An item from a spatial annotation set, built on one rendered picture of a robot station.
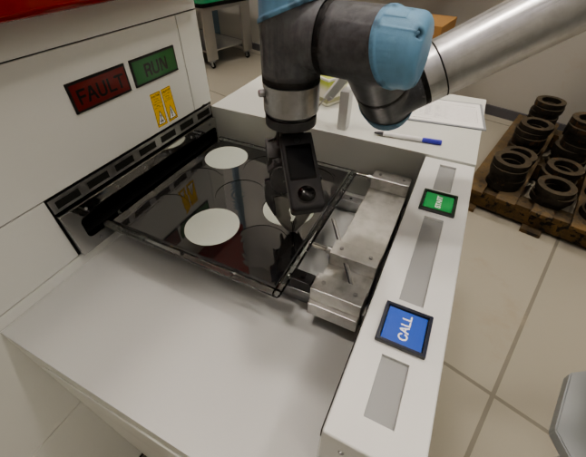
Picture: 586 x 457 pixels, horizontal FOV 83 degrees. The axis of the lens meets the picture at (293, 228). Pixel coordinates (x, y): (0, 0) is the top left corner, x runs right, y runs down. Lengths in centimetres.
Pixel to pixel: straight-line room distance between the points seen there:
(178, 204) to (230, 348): 30
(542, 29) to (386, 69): 22
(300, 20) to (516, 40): 26
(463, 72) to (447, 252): 24
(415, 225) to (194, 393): 41
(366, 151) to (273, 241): 31
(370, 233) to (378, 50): 36
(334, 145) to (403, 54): 44
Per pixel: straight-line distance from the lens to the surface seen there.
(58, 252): 72
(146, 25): 76
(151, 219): 67
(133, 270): 71
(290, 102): 44
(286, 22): 41
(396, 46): 37
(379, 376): 40
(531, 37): 53
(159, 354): 58
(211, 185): 73
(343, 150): 78
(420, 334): 42
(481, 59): 51
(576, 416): 64
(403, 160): 75
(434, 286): 48
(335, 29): 39
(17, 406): 85
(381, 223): 66
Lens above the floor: 131
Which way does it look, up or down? 43 degrees down
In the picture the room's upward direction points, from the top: straight up
